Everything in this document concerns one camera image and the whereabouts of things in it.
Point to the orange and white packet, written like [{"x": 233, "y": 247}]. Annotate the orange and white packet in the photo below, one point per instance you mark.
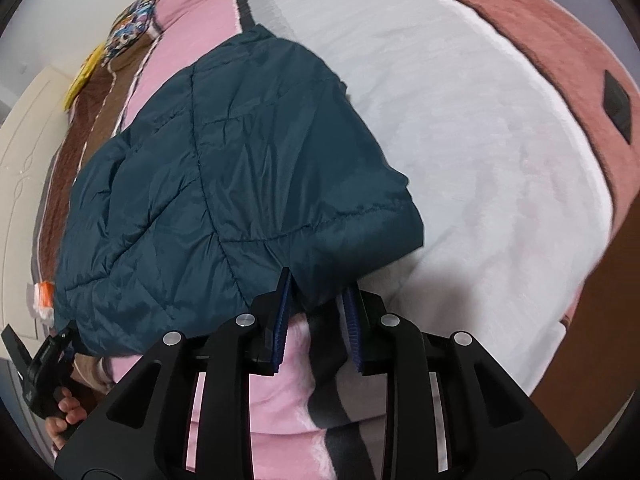
[{"x": 44, "y": 297}]

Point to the colourful patterned pillow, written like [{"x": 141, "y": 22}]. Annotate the colourful patterned pillow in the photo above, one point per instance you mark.
[{"x": 132, "y": 25}]

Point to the white bed headboard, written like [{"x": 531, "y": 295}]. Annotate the white bed headboard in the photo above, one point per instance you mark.
[{"x": 25, "y": 185}]

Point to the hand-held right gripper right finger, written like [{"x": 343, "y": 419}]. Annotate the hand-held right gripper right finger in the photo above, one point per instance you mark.
[{"x": 352, "y": 330}]

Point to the striped fleece blanket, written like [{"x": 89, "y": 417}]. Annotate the striped fleece blanket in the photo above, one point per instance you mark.
[{"x": 475, "y": 185}]

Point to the person's left hand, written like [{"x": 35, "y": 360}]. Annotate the person's left hand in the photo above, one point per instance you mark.
[{"x": 70, "y": 412}]

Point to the black blanket label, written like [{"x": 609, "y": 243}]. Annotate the black blanket label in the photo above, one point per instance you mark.
[{"x": 619, "y": 105}]

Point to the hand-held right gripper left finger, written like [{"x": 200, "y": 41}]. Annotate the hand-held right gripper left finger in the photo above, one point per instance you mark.
[{"x": 280, "y": 320}]

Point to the yellow pillow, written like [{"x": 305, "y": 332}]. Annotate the yellow pillow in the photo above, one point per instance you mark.
[{"x": 85, "y": 75}]

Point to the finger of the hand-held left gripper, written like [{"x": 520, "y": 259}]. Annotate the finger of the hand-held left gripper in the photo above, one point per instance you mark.
[{"x": 14, "y": 345}]

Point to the teal quilted puffer jacket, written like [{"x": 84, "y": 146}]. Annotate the teal quilted puffer jacket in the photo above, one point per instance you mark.
[{"x": 225, "y": 185}]

